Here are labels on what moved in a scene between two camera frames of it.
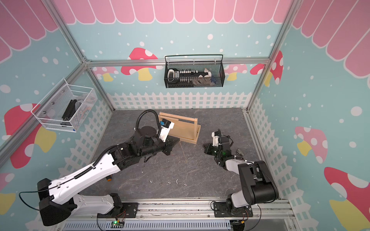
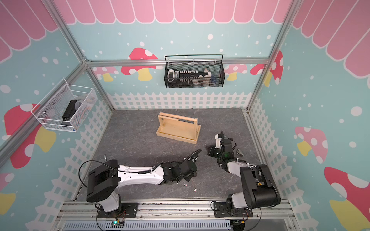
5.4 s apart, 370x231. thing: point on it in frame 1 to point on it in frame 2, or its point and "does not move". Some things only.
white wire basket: [65, 107] does not move
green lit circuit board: [117, 224] does not move
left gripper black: [169, 144] to [188, 178]
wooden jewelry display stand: [185, 129] does not move
